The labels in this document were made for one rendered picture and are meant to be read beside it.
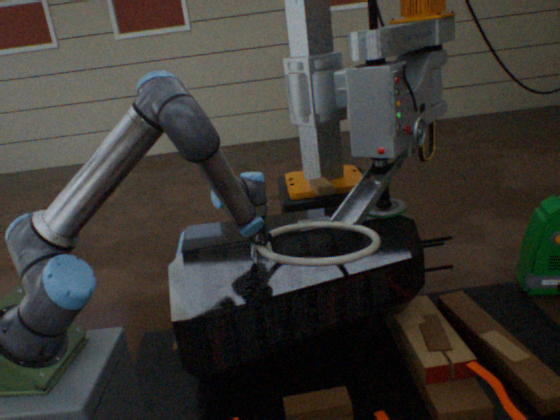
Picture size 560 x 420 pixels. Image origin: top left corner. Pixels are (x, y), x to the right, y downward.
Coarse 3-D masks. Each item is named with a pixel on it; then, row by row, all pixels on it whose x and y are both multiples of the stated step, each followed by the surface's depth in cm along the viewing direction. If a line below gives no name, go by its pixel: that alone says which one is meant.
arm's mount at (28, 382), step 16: (16, 288) 158; (0, 304) 149; (16, 304) 153; (80, 336) 160; (0, 352) 137; (64, 352) 151; (0, 368) 138; (16, 368) 137; (32, 368) 140; (48, 368) 144; (64, 368) 149; (0, 384) 140; (16, 384) 140; (32, 384) 139; (48, 384) 142
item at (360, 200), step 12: (396, 168) 246; (360, 180) 240; (384, 180) 235; (360, 192) 239; (372, 192) 236; (348, 204) 231; (360, 204) 231; (372, 204) 226; (336, 216) 222; (348, 216) 226; (360, 216) 217; (336, 228) 221
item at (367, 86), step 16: (384, 64) 221; (400, 64) 225; (352, 80) 227; (368, 80) 223; (384, 80) 219; (400, 80) 227; (352, 96) 230; (368, 96) 226; (384, 96) 222; (352, 112) 233; (368, 112) 229; (384, 112) 224; (352, 128) 236; (368, 128) 231; (384, 128) 227; (352, 144) 239; (368, 144) 234; (384, 144) 230; (400, 144) 234
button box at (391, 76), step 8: (392, 72) 215; (392, 80) 216; (392, 88) 217; (400, 88) 223; (392, 96) 219; (400, 96) 224; (392, 104) 220; (392, 112) 221; (400, 112) 226; (392, 120) 222; (400, 120) 227; (392, 128) 224; (392, 136) 225
